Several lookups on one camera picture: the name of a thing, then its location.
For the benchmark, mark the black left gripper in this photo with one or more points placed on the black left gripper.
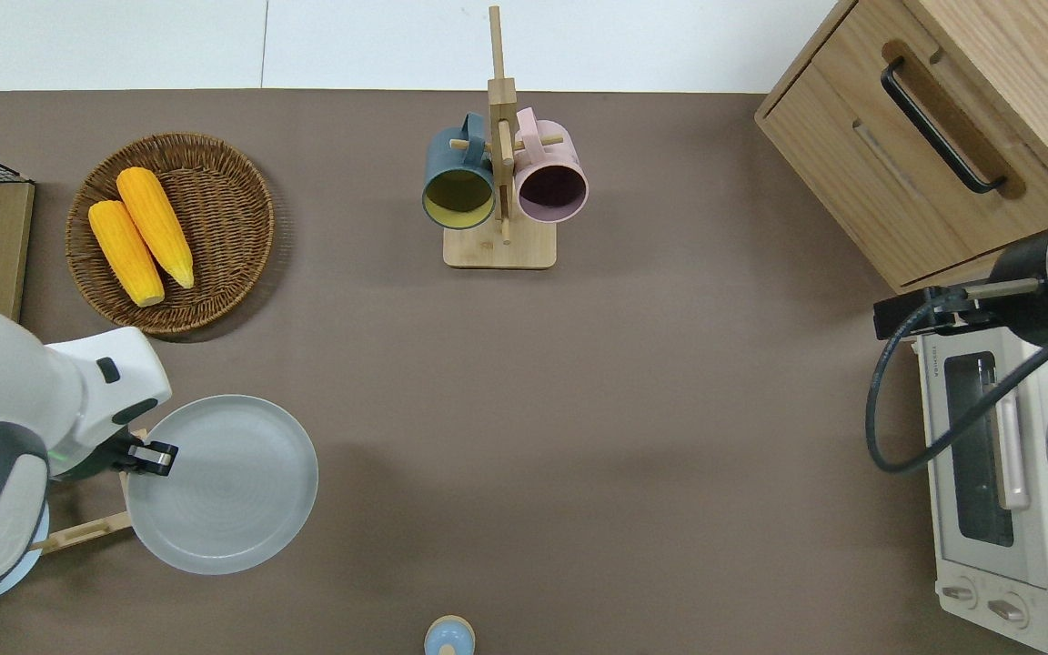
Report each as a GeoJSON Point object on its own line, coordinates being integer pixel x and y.
{"type": "Point", "coordinates": [122, 457]}

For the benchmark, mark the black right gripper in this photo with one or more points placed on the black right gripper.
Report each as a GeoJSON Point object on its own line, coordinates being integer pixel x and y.
{"type": "Point", "coordinates": [979, 305]}

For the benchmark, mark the gray plate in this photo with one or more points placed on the gray plate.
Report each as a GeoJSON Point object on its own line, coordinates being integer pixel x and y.
{"type": "Point", "coordinates": [233, 491]}

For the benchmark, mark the wooden plate rack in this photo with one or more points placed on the wooden plate rack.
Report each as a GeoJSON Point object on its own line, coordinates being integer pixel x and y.
{"type": "Point", "coordinates": [87, 532]}

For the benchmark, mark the light blue plate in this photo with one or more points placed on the light blue plate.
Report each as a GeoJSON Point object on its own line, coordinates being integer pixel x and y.
{"type": "Point", "coordinates": [22, 573]}

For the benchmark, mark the wooden mug rack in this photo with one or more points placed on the wooden mug rack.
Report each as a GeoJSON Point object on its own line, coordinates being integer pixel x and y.
{"type": "Point", "coordinates": [499, 246]}

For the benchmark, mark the yellow corn cob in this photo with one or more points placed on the yellow corn cob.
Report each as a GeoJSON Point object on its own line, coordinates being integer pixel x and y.
{"type": "Point", "coordinates": [124, 250]}
{"type": "Point", "coordinates": [156, 223]}

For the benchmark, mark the white toaster oven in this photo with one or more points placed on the white toaster oven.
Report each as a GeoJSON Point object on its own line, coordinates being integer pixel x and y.
{"type": "Point", "coordinates": [961, 546]}

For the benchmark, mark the brown wicker basket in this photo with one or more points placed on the brown wicker basket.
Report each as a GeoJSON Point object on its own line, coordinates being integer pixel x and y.
{"type": "Point", "coordinates": [224, 227]}

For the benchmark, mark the wooden drawer cabinet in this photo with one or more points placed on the wooden drawer cabinet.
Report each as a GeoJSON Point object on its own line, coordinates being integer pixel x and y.
{"type": "Point", "coordinates": [988, 55]}

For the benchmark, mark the silver oven knob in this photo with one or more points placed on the silver oven knob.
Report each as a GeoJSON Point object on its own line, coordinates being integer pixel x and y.
{"type": "Point", "coordinates": [1008, 611]}
{"type": "Point", "coordinates": [961, 595]}

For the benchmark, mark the blue wooden knob lid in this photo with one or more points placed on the blue wooden knob lid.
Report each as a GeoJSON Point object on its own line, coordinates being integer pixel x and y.
{"type": "Point", "coordinates": [449, 637]}

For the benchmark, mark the brown table mat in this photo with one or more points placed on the brown table mat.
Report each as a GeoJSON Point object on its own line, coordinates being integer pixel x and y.
{"type": "Point", "coordinates": [579, 409]}

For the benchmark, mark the pink mug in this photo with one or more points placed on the pink mug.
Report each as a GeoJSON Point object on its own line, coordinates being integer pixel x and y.
{"type": "Point", "coordinates": [551, 164]}

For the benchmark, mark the dark blue mug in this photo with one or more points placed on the dark blue mug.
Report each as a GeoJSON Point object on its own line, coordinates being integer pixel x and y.
{"type": "Point", "coordinates": [456, 164]}

